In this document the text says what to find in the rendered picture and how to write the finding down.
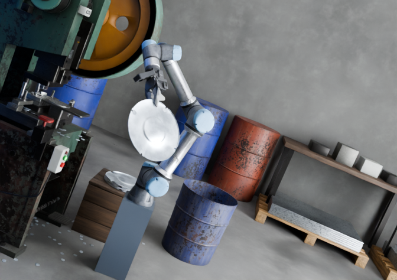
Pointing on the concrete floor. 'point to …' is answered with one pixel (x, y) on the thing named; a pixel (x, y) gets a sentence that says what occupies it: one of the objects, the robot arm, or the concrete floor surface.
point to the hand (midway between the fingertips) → (154, 104)
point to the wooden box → (98, 208)
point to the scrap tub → (198, 222)
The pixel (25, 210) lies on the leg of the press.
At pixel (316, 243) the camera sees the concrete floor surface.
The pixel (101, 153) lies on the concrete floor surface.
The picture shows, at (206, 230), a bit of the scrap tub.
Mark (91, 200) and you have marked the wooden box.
